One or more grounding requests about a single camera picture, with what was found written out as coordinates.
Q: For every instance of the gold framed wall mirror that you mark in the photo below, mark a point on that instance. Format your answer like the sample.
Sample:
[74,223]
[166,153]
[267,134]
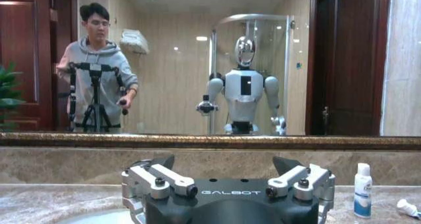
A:
[185,141]

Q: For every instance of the white toothpaste tube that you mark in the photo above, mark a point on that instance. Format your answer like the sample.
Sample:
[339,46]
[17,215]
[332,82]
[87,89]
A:
[408,206]

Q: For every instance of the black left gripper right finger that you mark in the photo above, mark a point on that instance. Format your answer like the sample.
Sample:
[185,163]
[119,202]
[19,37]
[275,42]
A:
[310,175]

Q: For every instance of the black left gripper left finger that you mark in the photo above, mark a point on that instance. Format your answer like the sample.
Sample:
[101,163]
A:
[158,171]

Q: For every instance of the white sink basin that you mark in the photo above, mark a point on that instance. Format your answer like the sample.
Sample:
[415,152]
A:
[99,217]

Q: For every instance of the white and blue bottle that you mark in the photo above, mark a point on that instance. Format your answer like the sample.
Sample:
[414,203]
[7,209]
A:
[363,194]

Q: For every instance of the black teleoperation rig on tripod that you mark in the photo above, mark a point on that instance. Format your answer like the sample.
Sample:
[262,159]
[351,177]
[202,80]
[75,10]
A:
[95,68]

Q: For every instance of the person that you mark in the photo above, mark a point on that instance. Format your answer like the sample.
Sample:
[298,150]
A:
[99,53]

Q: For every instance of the green potted plant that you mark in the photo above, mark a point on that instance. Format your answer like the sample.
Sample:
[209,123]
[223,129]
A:
[9,85]

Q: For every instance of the blue sticker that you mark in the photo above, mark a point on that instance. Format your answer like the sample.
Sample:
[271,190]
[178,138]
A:
[299,65]

